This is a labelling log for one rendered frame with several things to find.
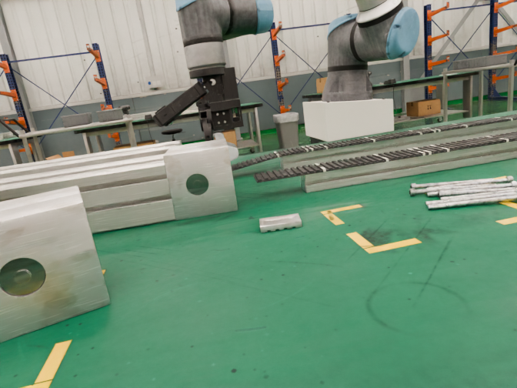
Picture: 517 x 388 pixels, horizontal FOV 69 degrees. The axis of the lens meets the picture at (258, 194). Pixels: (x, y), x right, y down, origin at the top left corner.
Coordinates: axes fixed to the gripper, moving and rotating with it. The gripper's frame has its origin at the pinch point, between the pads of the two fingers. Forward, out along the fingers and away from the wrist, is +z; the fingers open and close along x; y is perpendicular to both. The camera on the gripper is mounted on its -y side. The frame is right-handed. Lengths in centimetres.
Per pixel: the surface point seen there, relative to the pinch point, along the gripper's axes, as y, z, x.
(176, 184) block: -4.8, -3.8, -24.0
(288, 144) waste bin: 102, 68, 475
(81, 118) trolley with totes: -114, -13, 274
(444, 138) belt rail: 48.8, 0.3, -2.0
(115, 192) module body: -13.1, -4.0, -24.0
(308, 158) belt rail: 19.5, -0.1, -1.4
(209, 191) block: -0.4, -2.1, -24.0
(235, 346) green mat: 1, 1, -54
